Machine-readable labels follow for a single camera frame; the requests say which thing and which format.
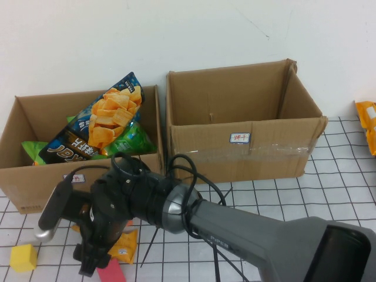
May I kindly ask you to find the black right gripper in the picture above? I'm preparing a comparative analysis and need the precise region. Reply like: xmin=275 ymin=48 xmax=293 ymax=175
xmin=78 ymin=180 xmax=133 ymax=277

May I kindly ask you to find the red foam cube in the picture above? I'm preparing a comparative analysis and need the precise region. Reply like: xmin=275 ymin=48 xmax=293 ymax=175
xmin=96 ymin=260 xmax=126 ymax=282

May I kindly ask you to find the yellow cracker packet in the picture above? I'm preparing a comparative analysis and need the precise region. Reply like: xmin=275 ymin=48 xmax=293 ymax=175
xmin=107 ymin=228 xmax=139 ymax=265

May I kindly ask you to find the blue black Vikar chips bag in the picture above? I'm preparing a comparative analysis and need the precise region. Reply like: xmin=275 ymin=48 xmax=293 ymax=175
xmin=38 ymin=72 xmax=145 ymax=165

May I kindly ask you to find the orange snack bag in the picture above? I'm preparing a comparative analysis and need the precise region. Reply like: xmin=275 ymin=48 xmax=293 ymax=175
xmin=354 ymin=100 xmax=376 ymax=158

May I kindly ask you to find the black zip tie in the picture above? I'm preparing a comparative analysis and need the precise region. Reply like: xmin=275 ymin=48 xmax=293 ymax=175
xmin=217 ymin=186 xmax=234 ymax=206
xmin=140 ymin=226 xmax=162 ymax=268

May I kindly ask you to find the yellow foam cube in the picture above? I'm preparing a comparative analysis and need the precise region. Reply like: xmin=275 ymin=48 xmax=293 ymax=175
xmin=9 ymin=243 xmax=38 ymax=273

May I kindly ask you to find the cardboard box with F2 print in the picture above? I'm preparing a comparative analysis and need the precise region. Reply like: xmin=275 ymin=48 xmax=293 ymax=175
xmin=0 ymin=85 xmax=166 ymax=215

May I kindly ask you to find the large green chip bag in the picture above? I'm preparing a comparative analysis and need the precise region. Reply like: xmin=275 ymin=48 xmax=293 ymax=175
xmin=66 ymin=116 xmax=156 ymax=159

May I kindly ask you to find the flat green chip bag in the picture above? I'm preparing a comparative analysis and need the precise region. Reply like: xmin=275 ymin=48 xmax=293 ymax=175
xmin=21 ymin=140 xmax=49 ymax=167

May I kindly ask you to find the white label on taped box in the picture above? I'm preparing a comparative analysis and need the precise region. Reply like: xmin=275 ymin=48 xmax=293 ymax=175
xmin=229 ymin=132 xmax=251 ymax=145

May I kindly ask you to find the cardboard box with clear tape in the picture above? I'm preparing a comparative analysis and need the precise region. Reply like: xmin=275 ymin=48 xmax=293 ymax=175
xmin=166 ymin=58 xmax=328 ymax=185

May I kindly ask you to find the black right camera mount bracket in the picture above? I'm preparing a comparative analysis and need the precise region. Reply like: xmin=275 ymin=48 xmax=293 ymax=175
xmin=60 ymin=190 xmax=96 ymax=221

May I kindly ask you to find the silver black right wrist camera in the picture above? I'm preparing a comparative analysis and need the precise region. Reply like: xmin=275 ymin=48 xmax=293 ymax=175
xmin=34 ymin=180 xmax=74 ymax=244

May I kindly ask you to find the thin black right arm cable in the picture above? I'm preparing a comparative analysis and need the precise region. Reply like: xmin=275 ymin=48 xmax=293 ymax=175
xmin=63 ymin=152 xmax=236 ymax=282

